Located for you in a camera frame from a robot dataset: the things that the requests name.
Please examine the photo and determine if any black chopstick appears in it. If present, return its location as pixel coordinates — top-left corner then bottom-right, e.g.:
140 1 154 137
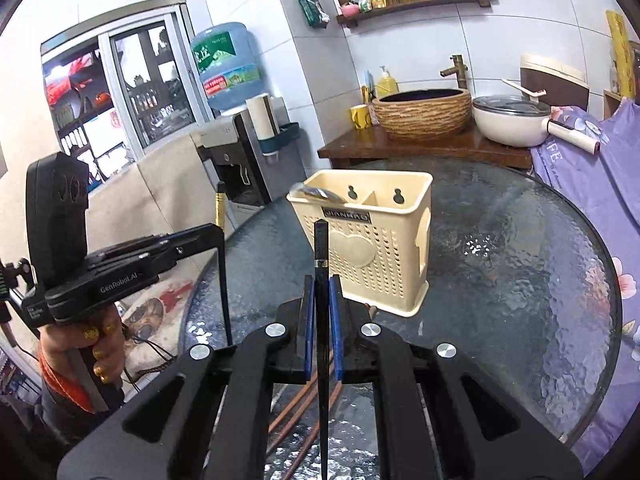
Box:
314 220 332 480
215 182 233 348

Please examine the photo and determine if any white rice paddle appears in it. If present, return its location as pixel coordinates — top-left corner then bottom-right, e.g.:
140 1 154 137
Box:
501 78 547 98

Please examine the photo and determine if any woven pattern sink basin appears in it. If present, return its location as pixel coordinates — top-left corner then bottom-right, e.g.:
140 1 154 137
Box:
372 88 473 141

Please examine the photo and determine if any small wooden box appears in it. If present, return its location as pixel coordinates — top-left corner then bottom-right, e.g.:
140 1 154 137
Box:
602 89 626 121

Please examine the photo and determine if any brown and white rice cooker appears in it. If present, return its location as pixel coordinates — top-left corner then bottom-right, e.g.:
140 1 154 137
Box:
520 55 591 108

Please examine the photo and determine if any person's left forearm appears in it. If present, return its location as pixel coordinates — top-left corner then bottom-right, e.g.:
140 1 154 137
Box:
0 360 126 466

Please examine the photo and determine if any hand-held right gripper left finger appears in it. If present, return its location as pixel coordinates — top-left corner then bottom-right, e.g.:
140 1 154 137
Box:
57 275 316 480

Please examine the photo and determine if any blue water jug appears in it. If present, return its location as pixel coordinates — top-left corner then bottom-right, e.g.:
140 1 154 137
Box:
190 22 266 111

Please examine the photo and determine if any brown wooden chopstick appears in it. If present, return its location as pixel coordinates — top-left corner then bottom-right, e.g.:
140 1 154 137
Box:
267 395 331 466
267 375 321 436

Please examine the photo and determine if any dark wooden sink cabinet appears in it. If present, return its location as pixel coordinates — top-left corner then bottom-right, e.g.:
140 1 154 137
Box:
317 120 533 171

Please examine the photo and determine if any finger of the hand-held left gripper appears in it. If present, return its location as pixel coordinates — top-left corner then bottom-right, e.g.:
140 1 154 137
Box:
150 224 225 245
86 229 226 274

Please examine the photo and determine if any purple floral cloth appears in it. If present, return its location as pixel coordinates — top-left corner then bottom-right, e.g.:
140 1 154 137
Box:
530 100 640 461

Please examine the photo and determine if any plain metal spoon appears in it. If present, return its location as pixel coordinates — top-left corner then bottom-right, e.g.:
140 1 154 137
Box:
290 183 346 203

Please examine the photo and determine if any sliding glass window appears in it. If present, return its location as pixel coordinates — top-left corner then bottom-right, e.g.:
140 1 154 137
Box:
40 7 211 181

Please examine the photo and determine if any grey water dispenser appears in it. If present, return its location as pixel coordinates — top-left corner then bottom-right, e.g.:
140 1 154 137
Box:
195 97 301 206

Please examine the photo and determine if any teal cup holder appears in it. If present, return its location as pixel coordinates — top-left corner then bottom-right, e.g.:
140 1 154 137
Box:
255 122 303 156

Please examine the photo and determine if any person's left hand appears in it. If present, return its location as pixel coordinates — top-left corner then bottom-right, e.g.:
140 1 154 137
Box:
40 305 126 411

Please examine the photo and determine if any cartoon print cushion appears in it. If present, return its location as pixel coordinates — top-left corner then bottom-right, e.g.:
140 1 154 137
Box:
115 280 201 376

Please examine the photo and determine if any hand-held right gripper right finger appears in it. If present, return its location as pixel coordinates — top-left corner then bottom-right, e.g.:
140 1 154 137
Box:
327 275 586 480

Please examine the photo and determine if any brass faucet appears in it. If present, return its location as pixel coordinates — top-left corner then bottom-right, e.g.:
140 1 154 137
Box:
440 55 471 91

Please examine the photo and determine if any green hanging packet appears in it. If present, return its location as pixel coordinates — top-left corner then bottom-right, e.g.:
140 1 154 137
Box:
296 0 331 28

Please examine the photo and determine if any beige cloth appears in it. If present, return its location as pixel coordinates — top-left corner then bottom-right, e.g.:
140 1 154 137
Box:
87 135 241 271

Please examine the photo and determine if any yellow soap pump bottle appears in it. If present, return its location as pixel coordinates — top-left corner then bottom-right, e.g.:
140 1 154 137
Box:
376 66 400 97

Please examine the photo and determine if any cream plastic utensil holder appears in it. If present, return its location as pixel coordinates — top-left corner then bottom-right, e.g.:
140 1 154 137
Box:
286 170 434 318

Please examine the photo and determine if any white pot with handle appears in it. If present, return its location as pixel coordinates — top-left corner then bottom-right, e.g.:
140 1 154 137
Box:
472 95 601 156

